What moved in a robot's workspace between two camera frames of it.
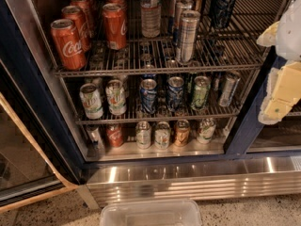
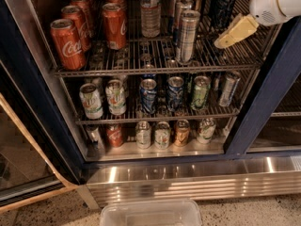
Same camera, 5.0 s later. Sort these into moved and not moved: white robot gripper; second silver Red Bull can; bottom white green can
Moved: white robot gripper
Not moved: bottom white green can; second silver Red Bull can
